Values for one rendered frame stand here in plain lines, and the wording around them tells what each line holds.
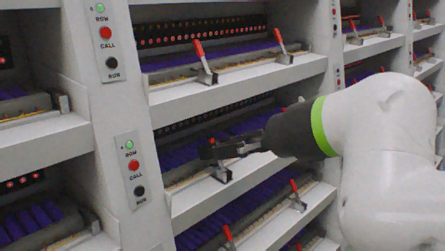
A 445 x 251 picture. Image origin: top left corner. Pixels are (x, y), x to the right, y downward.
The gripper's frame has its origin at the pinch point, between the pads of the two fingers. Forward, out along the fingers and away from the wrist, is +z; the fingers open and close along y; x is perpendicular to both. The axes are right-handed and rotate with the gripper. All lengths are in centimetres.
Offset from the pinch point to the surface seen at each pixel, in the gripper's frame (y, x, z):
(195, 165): -3.3, -2.1, 4.3
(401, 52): 115, 5, -3
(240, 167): 5.9, -6.3, 1.2
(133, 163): -20.9, 4.0, -4.9
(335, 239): 44, -45, 10
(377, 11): 115, 25, 1
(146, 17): 0.8, 32.0, 9.0
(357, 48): 65, 11, -6
